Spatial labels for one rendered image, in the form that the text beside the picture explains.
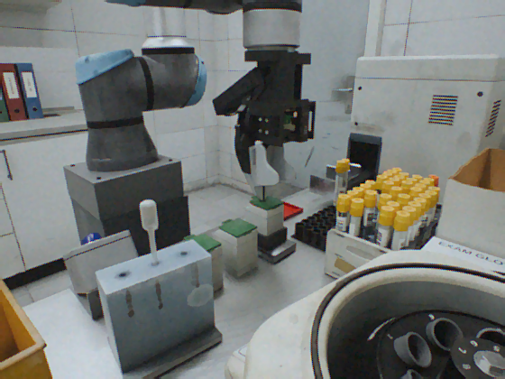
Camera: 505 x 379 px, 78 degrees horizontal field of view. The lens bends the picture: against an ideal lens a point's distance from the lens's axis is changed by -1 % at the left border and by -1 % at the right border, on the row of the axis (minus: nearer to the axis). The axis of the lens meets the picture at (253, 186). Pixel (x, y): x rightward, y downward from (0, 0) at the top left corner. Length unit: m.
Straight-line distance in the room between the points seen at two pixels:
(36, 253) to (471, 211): 2.05
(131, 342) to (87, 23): 2.52
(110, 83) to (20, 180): 1.38
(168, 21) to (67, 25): 1.96
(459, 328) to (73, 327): 0.38
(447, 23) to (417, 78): 1.38
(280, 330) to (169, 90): 0.60
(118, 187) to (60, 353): 0.34
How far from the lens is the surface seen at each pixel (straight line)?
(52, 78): 2.63
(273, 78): 0.43
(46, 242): 2.15
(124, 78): 0.71
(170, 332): 0.35
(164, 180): 0.71
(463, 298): 0.32
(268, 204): 0.48
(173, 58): 0.74
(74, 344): 0.42
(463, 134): 0.74
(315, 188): 0.70
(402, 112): 0.77
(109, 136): 0.71
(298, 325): 0.23
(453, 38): 2.11
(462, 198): 0.46
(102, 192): 0.66
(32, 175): 2.02
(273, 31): 0.42
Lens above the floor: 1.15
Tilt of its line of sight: 20 degrees down
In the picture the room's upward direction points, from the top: straight up
